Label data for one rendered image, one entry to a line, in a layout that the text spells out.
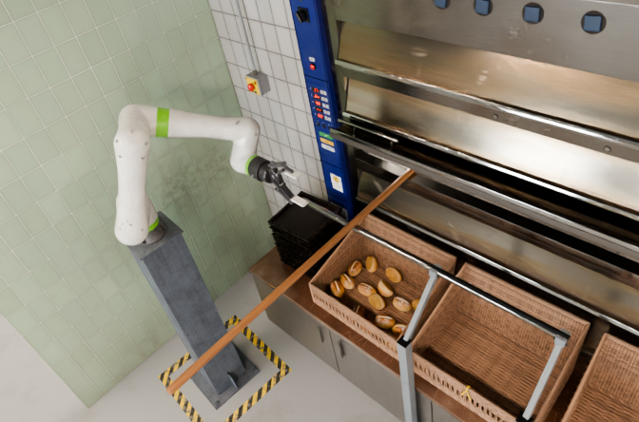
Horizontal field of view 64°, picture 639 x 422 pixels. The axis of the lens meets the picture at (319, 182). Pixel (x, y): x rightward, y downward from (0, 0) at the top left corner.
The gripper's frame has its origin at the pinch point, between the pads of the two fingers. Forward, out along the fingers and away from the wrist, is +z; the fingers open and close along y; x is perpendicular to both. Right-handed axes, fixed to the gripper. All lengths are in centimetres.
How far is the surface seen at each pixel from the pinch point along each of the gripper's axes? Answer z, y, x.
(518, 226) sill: 60, 31, -56
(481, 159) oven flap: 45, 1, -52
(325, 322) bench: -6, 90, 0
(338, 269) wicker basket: -20, 84, -26
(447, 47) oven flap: 26, -37, -58
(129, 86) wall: -114, -15, 3
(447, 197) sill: 28, 31, -55
